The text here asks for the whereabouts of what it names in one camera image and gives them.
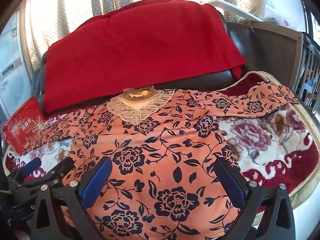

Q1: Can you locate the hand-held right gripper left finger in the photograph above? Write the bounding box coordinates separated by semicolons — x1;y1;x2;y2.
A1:
31;157;113;240

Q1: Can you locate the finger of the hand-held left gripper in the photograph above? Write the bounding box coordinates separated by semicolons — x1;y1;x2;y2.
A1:
10;157;42;189
19;156;73;193

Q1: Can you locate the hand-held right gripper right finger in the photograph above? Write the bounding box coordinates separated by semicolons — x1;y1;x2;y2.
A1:
214;158;297;240

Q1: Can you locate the orange floral garment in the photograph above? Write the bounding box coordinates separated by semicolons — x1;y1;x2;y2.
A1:
24;87;299;240

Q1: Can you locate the red plastic packet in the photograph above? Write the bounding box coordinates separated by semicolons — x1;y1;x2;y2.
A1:
4;97;47;155

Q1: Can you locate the floral plush blanket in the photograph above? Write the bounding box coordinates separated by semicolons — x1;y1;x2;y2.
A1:
4;71;320;210

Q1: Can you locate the white appliance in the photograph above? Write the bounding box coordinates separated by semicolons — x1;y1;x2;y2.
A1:
0;12;33;120

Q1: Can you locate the dark leather sofa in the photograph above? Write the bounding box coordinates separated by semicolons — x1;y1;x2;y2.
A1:
35;21;254;98

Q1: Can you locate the red fleece blanket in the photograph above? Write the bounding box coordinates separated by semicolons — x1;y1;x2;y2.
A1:
41;0;248;114

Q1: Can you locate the wooden crib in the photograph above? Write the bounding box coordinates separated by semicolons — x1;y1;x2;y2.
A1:
251;20;320;110

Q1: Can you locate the dotted beige curtain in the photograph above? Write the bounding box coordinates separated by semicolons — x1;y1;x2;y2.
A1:
20;0;268;73

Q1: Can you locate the white board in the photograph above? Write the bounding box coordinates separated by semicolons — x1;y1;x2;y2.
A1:
206;0;266;22

